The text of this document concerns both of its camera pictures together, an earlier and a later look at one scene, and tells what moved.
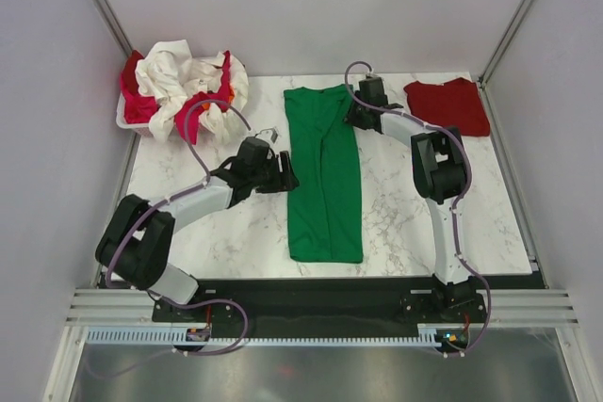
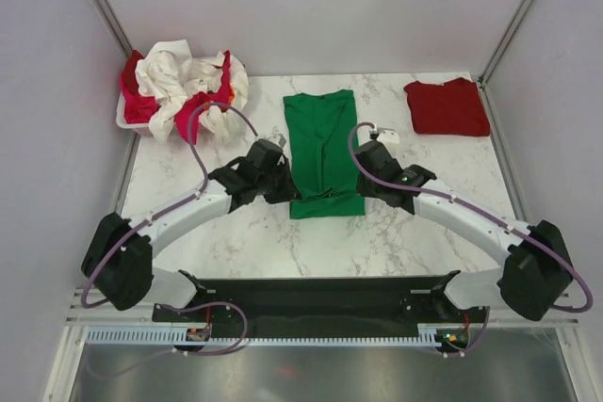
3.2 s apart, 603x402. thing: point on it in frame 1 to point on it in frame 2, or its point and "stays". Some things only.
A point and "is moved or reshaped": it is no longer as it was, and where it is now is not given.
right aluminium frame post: (519, 16) stays
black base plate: (325, 308) stays
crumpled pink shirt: (138, 108) stays
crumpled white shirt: (169, 72) stays
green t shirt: (324, 213) is moved or reshaped
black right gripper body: (356, 114) to (367, 186)
